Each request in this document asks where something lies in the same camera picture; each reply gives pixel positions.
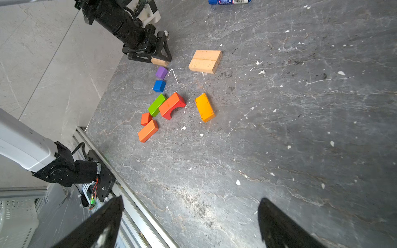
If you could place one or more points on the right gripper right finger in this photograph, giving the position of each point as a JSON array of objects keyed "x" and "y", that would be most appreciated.
[{"x": 278, "y": 230}]

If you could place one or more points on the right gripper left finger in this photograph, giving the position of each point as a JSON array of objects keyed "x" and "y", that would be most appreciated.
[{"x": 100, "y": 230}]

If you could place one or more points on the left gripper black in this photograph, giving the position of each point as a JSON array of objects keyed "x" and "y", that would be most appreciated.
[{"x": 140, "y": 44}]

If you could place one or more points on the natural wood block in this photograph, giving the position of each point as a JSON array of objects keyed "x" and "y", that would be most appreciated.
[
  {"x": 204, "y": 66},
  {"x": 210, "y": 55},
  {"x": 159, "y": 62}
]

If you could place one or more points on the red arch block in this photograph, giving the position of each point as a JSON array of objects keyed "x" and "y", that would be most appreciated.
[{"x": 175, "y": 101}]

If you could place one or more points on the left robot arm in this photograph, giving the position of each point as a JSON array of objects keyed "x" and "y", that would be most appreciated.
[{"x": 47, "y": 160}]

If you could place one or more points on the purple cube block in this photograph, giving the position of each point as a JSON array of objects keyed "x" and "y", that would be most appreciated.
[{"x": 161, "y": 73}]

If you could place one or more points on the blue cube block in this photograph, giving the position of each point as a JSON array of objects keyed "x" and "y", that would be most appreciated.
[{"x": 159, "y": 86}]

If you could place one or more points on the green rectangular block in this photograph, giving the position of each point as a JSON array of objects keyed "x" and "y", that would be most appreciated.
[{"x": 154, "y": 107}]

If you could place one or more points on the small red cube block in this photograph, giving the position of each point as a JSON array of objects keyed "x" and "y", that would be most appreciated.
[{"x": 146, "y": 118}]

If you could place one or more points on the orange rectangular block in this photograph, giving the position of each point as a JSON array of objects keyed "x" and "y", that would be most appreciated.
[{"x": 148, "y": 131}]

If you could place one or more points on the yellow-orange rectangular block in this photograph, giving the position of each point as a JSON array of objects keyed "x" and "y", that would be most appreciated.
[{"x": 204, "y": 107}]

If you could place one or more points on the blue marker pen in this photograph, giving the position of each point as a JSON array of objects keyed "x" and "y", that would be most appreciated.
[{"x": 228, "y": 2}]

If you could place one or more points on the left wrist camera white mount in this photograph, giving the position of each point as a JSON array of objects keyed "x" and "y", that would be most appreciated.
[{"x": 149, "y": 13}]

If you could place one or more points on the aluminium mounting rail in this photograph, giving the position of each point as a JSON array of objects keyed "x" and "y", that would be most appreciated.
[{"x": 139, "y": 228}]

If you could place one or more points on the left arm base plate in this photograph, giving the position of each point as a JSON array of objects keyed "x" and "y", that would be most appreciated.
[{"x": 99, "y": 189}]

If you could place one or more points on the white perforated cable tray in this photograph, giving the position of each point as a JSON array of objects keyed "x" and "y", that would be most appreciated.
[{"x": 18, "y": 222}]

